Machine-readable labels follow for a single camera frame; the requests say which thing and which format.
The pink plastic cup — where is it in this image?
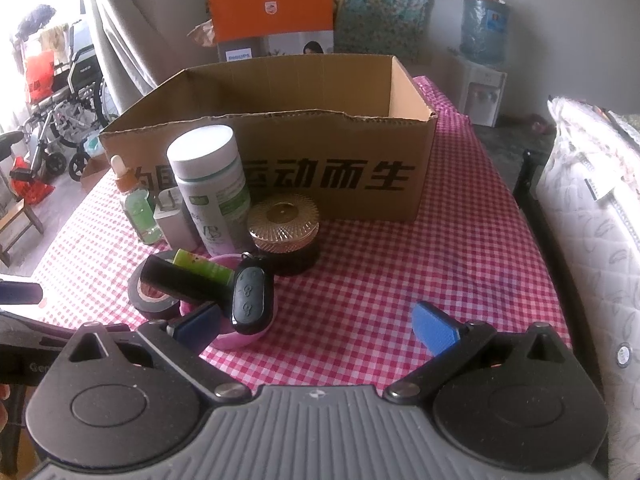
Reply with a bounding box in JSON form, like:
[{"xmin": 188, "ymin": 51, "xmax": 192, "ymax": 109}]
[{"xmin": 174, "ymin": 249, "xmax": 278, "ymax": 351}]

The brown cardboard box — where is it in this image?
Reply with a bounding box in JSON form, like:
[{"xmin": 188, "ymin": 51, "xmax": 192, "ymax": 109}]
[{"xmin": 101, "ymin": 54, "xmax": 437, "ymax": 221}]

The white quilted cushion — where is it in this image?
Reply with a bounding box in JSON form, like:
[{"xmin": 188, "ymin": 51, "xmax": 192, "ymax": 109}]
[{"xmin": 536, "ymin": 96, "xmax": 639, "ymax": 479}]

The black rectangular device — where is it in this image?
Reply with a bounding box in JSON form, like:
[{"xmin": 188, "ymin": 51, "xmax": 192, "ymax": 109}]
[{"xmin": 141, "ymin": 255, "xmax": 232, "ymax": 307}]

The pink checkered tablecloth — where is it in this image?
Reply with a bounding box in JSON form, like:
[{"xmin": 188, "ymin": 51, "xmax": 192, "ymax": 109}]
[{"xmin": 34, "ymin": 76, "xmax": 572, "ymax": 390}]

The green dropper bottle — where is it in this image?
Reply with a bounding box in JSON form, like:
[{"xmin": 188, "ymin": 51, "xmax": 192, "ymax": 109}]
[{"xmin": 110, "ymin": 155, "xmax": 163, "ymax": 245}]

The blue water jug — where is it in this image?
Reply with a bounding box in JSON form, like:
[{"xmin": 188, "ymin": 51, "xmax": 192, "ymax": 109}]
[{"xmin": 460, "ymin": 0, "xmax": 510, "ymax": 65}]

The beige drape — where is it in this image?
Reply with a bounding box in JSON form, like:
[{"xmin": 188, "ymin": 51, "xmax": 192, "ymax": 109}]
[{"xmin": 86, "ymin": 0, "xmax": 217, "ymax": 113}]

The green lighter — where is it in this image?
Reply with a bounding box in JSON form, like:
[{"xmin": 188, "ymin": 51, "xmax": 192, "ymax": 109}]
[{"xmin": 172, "ymin": 249, "xmax": 234, "ymax": 285}]

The wheelchair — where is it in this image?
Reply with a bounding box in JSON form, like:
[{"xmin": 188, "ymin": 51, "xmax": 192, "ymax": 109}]
[{"xmin": 11, "ymin": 21, "xmax": 118, "ymax": 182}]

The black car key fob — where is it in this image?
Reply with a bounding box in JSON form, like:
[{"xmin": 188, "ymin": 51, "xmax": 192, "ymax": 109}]
[{"xmin": 230, "ymin": 256, "xmax": 274, "ymax": 335}]

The white charger adapter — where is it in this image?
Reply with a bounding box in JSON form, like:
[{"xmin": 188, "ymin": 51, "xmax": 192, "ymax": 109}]
[{"xmin": 154, "ymin": 186, "xmax": 200, "ymax": 252}]

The orange Philips box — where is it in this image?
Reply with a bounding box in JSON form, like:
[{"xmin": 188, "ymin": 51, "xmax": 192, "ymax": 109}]
[{"xmin": 207, "ymin": 0, "xmax": 334, "ymax": 62}]

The wooden stool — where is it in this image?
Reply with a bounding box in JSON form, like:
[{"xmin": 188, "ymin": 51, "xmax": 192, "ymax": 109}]
[{"xmin": 0, "ymin": 198, "xmax": 44, "ymax": 268}]

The black tape roll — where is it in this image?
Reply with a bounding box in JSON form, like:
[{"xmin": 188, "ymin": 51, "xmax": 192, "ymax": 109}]
[{"xmin": 127, "ymin": 260, "xmax": 181, "ymax": 321}]

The gold lidded jar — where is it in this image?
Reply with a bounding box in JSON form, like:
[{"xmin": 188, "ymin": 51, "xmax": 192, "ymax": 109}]
[{"xmin": 247, "ymin": 194, "xmax": 320, "ymax": 276}]

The white water dispenser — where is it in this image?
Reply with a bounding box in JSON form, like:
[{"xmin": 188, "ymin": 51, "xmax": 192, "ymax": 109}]
[{"xmin": 445, "ymin": 49, "xmax": 506, "ymax": 127}]

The black chair frame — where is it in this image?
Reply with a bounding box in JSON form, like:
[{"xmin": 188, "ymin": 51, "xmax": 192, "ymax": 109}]
[{"xmin": 512, "ymin": 150, "xmax": 604, "ymax": 393}]

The white supplement bottle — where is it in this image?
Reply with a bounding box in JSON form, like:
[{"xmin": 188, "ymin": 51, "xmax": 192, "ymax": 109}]
[{"xmin": 167, "ymin": 125, "xmax": 252, "ymax": 256}]

